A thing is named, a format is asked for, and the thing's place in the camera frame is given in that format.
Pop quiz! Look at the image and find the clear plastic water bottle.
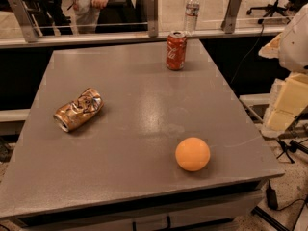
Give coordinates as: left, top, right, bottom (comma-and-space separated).
185, 0, 200, 35

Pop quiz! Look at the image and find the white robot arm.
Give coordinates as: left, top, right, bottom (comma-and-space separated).
259, 5, 308, 138

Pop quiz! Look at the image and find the orange fruit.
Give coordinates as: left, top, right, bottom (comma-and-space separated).
175, 137, 211, 172

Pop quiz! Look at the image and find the person in light trousers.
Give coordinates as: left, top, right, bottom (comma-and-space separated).
73, 0, 109, 34

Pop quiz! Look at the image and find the middle metal rail bracket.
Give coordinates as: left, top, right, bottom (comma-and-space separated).
146, 0, 158, 38

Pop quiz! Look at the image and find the red coca-cola can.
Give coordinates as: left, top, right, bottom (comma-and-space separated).
167, 31, 187, 70

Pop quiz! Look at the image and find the metal rail bracket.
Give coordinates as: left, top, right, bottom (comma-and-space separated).
220, 0, 242, 34
146, 0, 158, 38
8, 0, 39, 43

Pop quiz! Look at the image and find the left metal rail bracket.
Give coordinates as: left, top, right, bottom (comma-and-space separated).
8, 0, 39, 43

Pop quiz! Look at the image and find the right metal rail bracket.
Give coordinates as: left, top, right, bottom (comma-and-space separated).
220, 0, 242, 34

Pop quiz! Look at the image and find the black power adapter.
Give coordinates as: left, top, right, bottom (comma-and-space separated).
266, 181, 278, 210

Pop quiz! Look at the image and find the black tripod stand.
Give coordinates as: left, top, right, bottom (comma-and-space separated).
276, 118, 308, 165

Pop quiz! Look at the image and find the crushed gold soda can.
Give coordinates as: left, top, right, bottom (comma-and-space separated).
53, 88, 104, 133

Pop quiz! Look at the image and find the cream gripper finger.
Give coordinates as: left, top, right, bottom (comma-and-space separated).
261, 72, 308, 138
258, 34, 282, 59

